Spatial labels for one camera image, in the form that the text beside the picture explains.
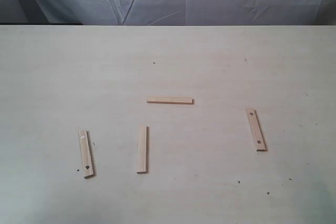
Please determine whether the wooden stick with holes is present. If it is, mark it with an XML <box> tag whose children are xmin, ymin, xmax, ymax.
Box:
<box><xmin>79</xmin><ymin>130</ymin><xmax>94</xmax><ymax>179</ymax></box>
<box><xmin>245</xmin><ymin>108</ymin><xmax>267</xmax><ymax>152</ymax></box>

